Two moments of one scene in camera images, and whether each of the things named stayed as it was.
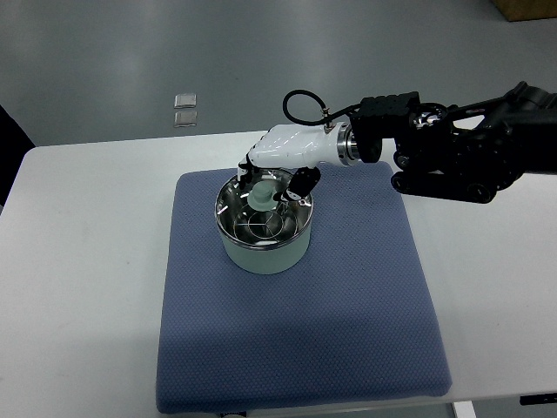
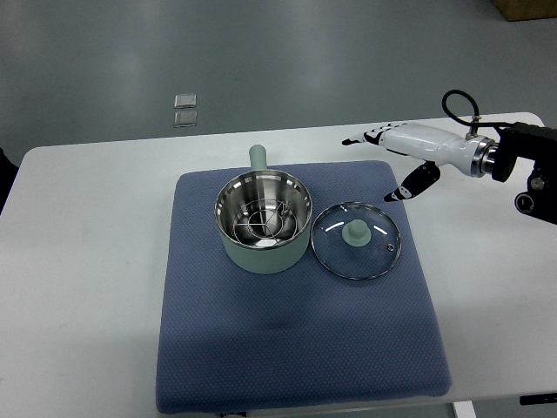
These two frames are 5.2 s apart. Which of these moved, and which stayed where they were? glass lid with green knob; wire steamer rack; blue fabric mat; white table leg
Moved: glass lid with green knob
Stayed: blue fabric mat; wire steamer rack; white table leg
